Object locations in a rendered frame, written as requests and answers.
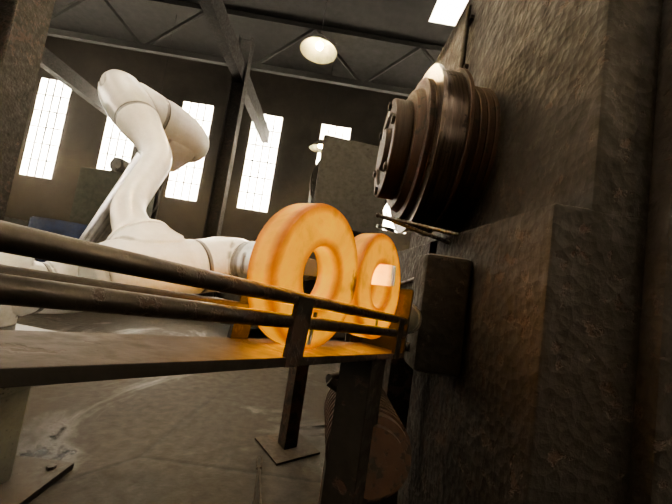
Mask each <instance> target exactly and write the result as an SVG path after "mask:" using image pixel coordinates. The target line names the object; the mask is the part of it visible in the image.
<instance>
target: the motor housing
mask: <svg viewBox="0 0 672 504"><path fill-rule="evenodd" d="M335 399H336V392H334V391H333V390H332V389H329V391H328V393H327V395H326V398H325V404H324V421H325V457H324V464H323V471H322V478H321V485H320V492H319V499H318V504H321V497H322V490H323V483H324V476H325V469H326V462H327V455H328V448H329V441H330V434H331V427H332V420H333V413H334V406H335ZM410 467H411V443H410V440H409V436H408V434H407V432H406V430H405V428H404V426H403V424H402V422H401V420H400V419H399V417H398V415H397V413H396V411H395V410H394V408H393V406H392V404H391V402H390V400H389V398H388V397H387V395H386V393H385V391H384V389H383V388H382V391H381V399H380V407H379V414H378V422H377V425H375V426H374V427H373V431H372V439H371V446H370V454H369V461H368V469H367V477H366V484H365V492H364V499H367V504H379V502H380V501H381V500H384V499H386V498H388V497H390V496H391V495H393V494H394V493H396V492H397V491H398V490H399V489H400V488H401V486H402V485H403V484H404V482H405V480H406V478H407V477H408V474H409V471H410Z"/></svg>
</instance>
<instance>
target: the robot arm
mask: <svg viewBox="0 0 672 504"><path fill-rule="evenodd" d="M98 95H99V99H100V101H101V104H102V106H103V108H104V110H105V111H106V113H107V115H108V116H109V118H110V119H111V121H112V122H113V123H114V124H115V125H116V126H117V128H118V129H119V130H120V132H121V133H122V134H123V135H124V136H126V137H127V138H128V139H129V140H130V141H131V142H132V143H133V144H134V145H135V146H136V147H137V150H138V152H137V153H136V155H135V156H134V158H133V159H132V161H131V162H130V164H129V165H128V167H127V168H126V170H125V171H124V173H123V174H122V176H121V177H120V179H119V180H118V182H117V183H116V185H115V186H114V188H113V189H112V191H111V192H110V194H109V195H108V197H107V198H106V200H105V201H104V203H103V204H102V205H101V207H100V208H99V210H98V211H97V213H96V214H95V216H94V217H93V219H92V220H91V222H90V223H89V225H88V226H87V228H86V229H85V231H84V232H83V234H82V235H81V237H80V238H79V239H81V240H85V241H89V242H93V243H98V244H102V245H106V246H110V247H114V248H118V249H123V250H127V251H131V252H135V253H139V254H143V255H148V256H152V257H156V258H160V259H164V260H168V261H173V262H177V263H181V264H185V265H189V266H193V267H198V268H202V269H206V270H210V271H214V272H218V273H223V274H227V275H231V276H235V277H239V278H243V279H247V271H248V264H249V260H250V256H251V252H252V249H253V246H254V244H255V241H247V240H245V239H242V238H234V237H209V238H203V239H184V237H183V236H182V235H181V234H179V233H177V232H175V231H174V230H172V229H171V228H169V227H168V225H167V224H166V223H164V222H162V221H159V220H155V219H150V218H149V217H148V216H147V213H146V208H147V206H148V204H149V202H150V201H151V199H152V198H153V196H154V195H155V193H156V192H157V190H158V189H159V187H160V186H161V184H162V183H163V181H164V180H165V178H166V177H167V176H168V174H169V173H170V172H174V171H177V170H178V169H180V168H181V167H182V166H184V165H186V164H187V163H193V162H197V161H199V160H201V159H203V158H204V157H205V155H206V154H207V152H208V150H209V138H208V136H207V134H206V132H205V130H204V129H203V127H202V126H201V125H200V124H199V122H198V121H197V120H196V119H195V118H194V117H192V116H191V115H190V114H189V113H188V112H186V111H185V110H184V109H182V108H181V107H180V106H178V105H177V104H176V103H174V102H172V101H170V100H168V99H167V98H165V97H164V96H162V95H161V94H159V93H157V92H156V91H154V90H153V89H151V88H150V87H148V86H146V85H145V84H143V83H139V82H138V81H137V80H136V78H135V77H133V76H132V75H130V74H128V73H126V72H124V71H121V70H117V69H111V70H108V71H106V72H105V73H103V75H102V76H101V78H100V81H99V82H98ZM0 264H4V265H10V266H16V267H23V268H29V269H35V270H42V271H48V272H54V273H61V274H67V275H73V276H80V277H86V278H92V279H99V280H105V281H111V282H118V283H124V284H131V285H137V286H143V287H150V288H156V289H162V290H169V291H175V292H181V293H188V294H194V295H197V294H202V293H209V292H219V291H213V290H208V289H202V288H197V287H191V286H186V285H180V284H174V283H169V282H163V281H158V280H152V279H147V278H141V277H136V276H130V275H124V274H119V273H113V272H108V271H102V270H97V269H91V268H85V267H80V266H74V265H69V264H63V263H58V262H52V261H46V262H38V261H35V258H30V257H24V256H19V255H13V254H8V253H2V252H0ZM317 272H318V265H317V260H314V259H311V258H308V260H307V262H306V265H305V269H304V273H303V280H304V281H308V280H316V279H317ZM395 275H396V266H394V265H383V264H379V265H378V266H377V268H376V269H375V271H374V274H373V277H372V283H371V284H373V285H383V286H393V287H394V286H395ZM76 312H83V311H71V310H59V309H47V308H35V307H22V306H10V305H0V330H15V328H16V322H17V319H18V316H24V315H27V314H31V313H39V314H62V313H76Z"/></svg>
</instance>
